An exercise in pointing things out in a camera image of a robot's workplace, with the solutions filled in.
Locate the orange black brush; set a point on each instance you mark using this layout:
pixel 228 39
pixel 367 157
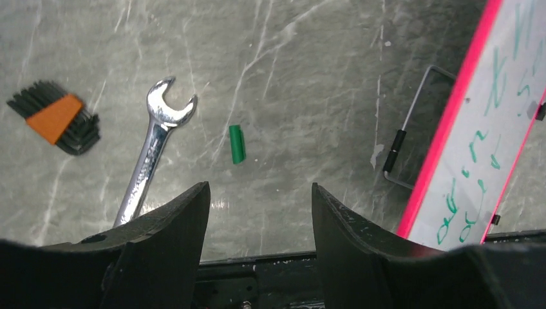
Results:
pixel 58 116

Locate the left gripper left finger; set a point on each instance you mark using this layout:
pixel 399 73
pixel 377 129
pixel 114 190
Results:
pixel 150 262

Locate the whiteboard wire stand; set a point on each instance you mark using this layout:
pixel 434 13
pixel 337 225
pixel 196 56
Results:
pixel 401 133

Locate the green marker cap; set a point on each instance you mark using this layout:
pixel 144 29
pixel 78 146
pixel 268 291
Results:
pixel 238 149

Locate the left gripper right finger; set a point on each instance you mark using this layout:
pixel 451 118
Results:
pixel 362 265

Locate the silver combination wrench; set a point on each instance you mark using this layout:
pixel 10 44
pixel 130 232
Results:
pixel 162 120

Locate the red framed whiteboard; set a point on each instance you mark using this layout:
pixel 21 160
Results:
pixel 487 119

